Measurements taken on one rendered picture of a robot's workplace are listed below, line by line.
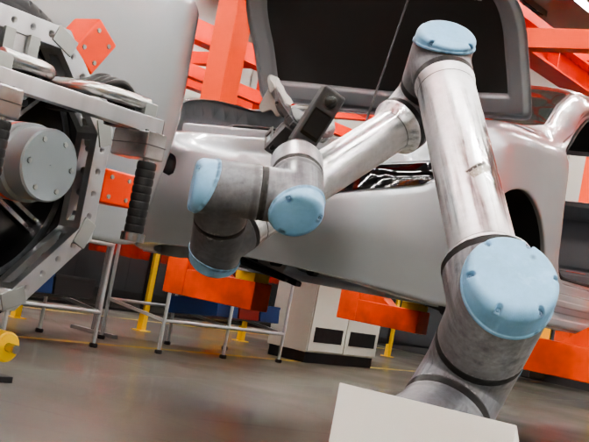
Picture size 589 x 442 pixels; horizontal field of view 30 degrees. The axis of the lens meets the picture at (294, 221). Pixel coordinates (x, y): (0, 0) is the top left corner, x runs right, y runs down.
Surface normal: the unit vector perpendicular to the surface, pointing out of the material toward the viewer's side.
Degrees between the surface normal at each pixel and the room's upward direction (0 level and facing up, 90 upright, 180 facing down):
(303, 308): 90
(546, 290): 54
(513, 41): 125
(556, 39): 90
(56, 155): 90
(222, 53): 90
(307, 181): 39
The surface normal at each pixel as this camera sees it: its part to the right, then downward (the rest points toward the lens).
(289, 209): 0.09, 0.60
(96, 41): 0.80, 0.12
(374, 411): -0.51, -0.15
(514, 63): -0.75, 0.36
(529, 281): 0.16, -0.61
